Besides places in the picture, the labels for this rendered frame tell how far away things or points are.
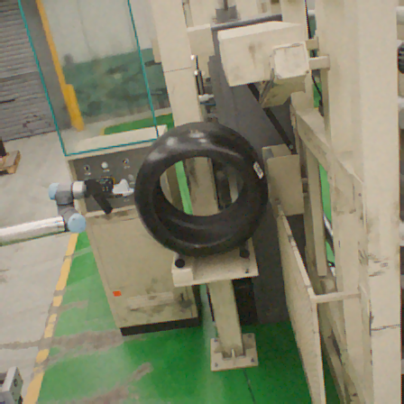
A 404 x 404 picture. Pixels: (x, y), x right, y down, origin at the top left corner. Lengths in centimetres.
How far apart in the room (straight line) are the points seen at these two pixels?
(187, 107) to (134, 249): 103
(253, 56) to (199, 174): 88
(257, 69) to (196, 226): 95
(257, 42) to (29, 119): 993
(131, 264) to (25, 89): 859
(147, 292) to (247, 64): 183
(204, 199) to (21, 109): 919
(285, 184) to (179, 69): 71
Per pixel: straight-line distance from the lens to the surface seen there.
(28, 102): 1108
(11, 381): 204
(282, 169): 210
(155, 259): 275
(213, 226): 212
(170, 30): 203
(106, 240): 274
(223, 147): 172
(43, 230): 185
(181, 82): 205
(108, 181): 189
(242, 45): 141
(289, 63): 134
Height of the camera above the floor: 186
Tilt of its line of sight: 22 degrees down
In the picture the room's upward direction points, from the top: 11 degrees counter-clockwise
